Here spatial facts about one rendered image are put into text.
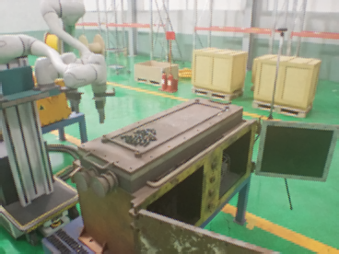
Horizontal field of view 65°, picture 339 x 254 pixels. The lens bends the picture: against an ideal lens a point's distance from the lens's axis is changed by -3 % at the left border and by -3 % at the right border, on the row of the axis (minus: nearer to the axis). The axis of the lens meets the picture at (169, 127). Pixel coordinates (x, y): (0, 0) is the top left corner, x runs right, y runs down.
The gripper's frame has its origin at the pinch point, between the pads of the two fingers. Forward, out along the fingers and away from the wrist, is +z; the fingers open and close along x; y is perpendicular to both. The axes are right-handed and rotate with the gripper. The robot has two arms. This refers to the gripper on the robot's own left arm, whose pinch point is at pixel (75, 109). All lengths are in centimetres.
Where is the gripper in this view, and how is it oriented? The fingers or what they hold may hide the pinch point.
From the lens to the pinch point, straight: 198.4
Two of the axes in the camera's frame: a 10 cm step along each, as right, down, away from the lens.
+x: -7.6, -2.5, 6.0
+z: 0.0, 9.2, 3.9
